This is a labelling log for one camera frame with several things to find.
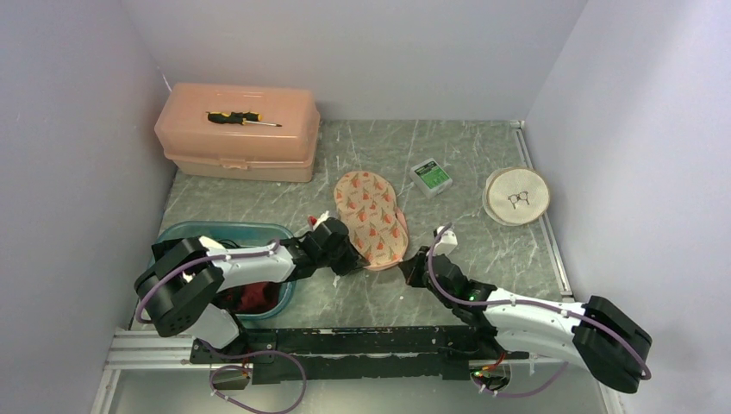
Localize floral mesh laundry bag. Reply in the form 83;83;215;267
334;171;409;271

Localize round white mesh pouch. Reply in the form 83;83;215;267
482;166;551;227

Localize black yellow screwdriver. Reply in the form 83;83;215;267
207;112;282;128

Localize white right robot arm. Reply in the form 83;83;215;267
398;247;653;394

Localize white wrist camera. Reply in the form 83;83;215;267
434;226;458;255
308;210;331;230

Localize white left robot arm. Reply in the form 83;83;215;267
134;216;370;362

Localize red cloth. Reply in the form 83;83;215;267
216;282;281;315

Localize white green small box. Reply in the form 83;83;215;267
409;158;453;199

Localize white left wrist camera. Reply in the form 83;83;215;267
308;210;331;230

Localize teal plastic basin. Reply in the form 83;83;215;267
157;221;296;321

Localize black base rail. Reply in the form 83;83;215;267
190;325;505;385

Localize pink plastic storage box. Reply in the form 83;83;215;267
154;83;321;183

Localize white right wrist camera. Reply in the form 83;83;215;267
434;226;458;255

